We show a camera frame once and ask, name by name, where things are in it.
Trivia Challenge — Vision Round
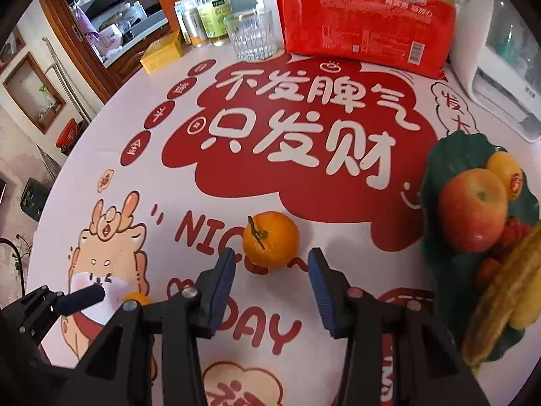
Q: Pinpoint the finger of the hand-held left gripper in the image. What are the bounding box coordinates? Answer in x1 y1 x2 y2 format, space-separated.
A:
0 284 106 345

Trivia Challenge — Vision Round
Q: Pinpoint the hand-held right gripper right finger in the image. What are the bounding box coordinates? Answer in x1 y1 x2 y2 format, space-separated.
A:
308 248 491 406

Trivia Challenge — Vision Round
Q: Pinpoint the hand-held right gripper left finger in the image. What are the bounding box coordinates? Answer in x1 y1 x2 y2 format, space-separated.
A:
59 247 236 406

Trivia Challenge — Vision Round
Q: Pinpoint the orange mandarin with stem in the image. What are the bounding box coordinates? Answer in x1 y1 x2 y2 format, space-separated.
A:
242 211 301 270

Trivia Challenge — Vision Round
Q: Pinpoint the green scalloped plate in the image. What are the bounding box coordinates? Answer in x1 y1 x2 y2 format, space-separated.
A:
420 130 541 366

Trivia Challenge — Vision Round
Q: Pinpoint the spotted banana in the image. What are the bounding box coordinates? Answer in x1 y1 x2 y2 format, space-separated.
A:
461 224 541 366

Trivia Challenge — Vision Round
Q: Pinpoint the yellow pear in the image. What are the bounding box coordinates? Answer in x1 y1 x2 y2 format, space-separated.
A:
507 279 541 330

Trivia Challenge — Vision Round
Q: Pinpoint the small orange kumquat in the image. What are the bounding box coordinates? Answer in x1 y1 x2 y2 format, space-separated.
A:
122 291 153 307

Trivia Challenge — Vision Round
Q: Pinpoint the black box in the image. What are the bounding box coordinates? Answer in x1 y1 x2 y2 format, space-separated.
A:
21 178 49 221

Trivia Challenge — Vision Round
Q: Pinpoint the small orange-red fruit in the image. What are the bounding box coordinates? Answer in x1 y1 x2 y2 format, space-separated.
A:
473 257 503 290

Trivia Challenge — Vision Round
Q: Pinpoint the red apple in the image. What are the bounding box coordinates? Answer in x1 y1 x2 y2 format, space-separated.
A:
437 168 510 253

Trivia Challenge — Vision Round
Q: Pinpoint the small red tomato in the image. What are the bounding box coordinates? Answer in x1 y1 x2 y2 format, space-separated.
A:
499 219 531 254

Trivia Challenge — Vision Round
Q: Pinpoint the yellow fruit with red sticker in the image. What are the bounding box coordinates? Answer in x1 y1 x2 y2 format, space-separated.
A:
485 151 525 201

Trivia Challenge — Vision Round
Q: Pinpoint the yellow box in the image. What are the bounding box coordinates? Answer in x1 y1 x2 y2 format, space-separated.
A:
139 36 185 74

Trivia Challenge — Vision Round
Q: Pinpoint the clear ribbed glass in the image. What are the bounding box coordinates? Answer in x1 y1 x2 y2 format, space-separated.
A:
224 9 277 62

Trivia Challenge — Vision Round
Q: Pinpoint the wooden shelf cabinet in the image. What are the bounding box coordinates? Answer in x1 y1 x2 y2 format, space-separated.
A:
40 0 178 102

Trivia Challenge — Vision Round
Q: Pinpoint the red pack of paper cups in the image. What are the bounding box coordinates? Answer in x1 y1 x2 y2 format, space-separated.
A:
272 0 470 79

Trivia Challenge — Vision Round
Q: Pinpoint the clear plastic bottle green label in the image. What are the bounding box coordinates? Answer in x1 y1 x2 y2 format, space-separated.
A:
195 0 232 47

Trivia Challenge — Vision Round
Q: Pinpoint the white pouch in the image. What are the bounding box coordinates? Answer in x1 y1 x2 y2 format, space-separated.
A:
174 0 199 45

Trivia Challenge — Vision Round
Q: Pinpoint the white cup storage cabinet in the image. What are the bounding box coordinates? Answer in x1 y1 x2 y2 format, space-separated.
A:
448 0 541 142

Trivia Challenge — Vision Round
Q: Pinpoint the wall niche with wooden frame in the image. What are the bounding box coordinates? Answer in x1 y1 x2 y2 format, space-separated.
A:
2 53 68 134

